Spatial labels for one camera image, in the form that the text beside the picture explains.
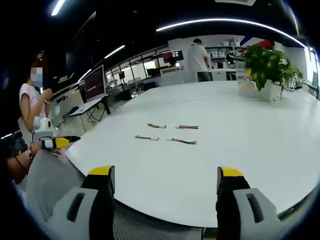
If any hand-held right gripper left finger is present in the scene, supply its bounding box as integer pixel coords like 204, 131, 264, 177
46, 164, 116, 240

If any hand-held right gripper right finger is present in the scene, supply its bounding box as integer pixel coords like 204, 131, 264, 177
216, 166, 283, 240

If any JST connector cable white plug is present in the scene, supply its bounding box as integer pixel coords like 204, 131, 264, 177
174, 124, 200, 130
134, 134, 160, 142
147, 122, 168, 130
166, 137, 198, 146

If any person's left hand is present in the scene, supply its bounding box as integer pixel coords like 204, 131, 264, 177
29, 141, 44, 154

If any white side desk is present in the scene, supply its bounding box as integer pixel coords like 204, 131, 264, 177
69, 94, 111, 124

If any computer monitor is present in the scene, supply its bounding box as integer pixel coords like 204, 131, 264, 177
83, 64, 106, 103

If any clear plastic box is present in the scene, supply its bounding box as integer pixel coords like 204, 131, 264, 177
237, 77, 259, 98

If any white plant pot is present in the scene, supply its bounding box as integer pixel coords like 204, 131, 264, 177
259, 79, 285, 105

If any white cabinet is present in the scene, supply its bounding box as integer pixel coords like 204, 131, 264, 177
160, 66, 186, 87

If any green potted plant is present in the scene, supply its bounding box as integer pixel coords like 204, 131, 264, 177
240, 44, 304, 92

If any storage shelf with boxes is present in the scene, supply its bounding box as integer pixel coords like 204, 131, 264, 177
204, 44, 247, 69

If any long curved ceiling light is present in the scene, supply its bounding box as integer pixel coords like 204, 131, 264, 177
155, 18, 307, 47

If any wall screen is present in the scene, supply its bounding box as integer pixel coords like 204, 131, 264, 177
171, 49, 184, 61

